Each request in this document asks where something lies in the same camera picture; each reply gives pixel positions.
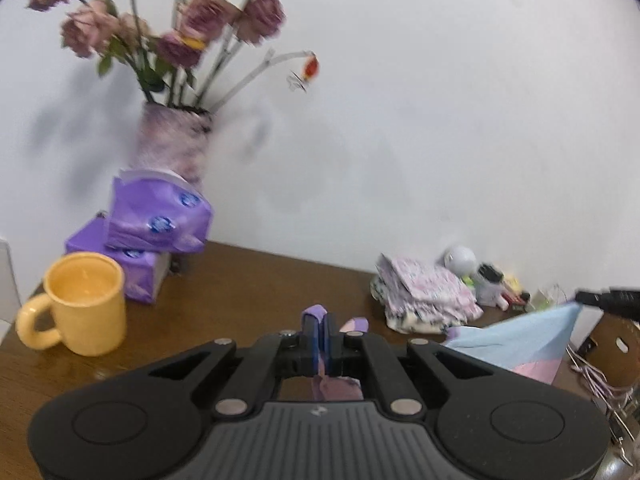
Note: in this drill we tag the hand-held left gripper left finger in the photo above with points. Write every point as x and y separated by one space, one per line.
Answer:
314 342

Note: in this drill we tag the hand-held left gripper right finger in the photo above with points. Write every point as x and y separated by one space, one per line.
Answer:
328 345

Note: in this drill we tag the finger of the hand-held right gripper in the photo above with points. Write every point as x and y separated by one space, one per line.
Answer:
615 300

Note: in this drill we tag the pink blue purple-trimmed vest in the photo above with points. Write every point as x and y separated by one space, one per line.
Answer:
520 340

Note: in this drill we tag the green liquid bottle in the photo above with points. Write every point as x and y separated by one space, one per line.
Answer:
542 301

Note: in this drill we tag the cream flower-print folded garment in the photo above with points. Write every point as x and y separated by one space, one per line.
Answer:
415 322

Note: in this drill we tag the dark red box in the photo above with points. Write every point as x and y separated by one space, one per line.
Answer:
516 298

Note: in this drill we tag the yellow small packet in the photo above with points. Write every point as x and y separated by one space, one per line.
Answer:
511 281

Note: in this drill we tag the lilac floral folded garment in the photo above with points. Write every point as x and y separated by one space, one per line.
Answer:
430 285

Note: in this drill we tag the small black device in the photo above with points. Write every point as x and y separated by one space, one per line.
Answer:
491 273

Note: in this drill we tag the white robot speaker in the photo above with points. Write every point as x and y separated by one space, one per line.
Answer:
461 259

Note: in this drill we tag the purple tissue pack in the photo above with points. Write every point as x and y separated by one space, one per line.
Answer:
135 275
160 210

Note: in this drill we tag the yellow mug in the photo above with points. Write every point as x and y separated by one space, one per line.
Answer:
90 305

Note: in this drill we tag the dried rose bouquet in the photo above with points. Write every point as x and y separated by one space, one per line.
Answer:
195 20

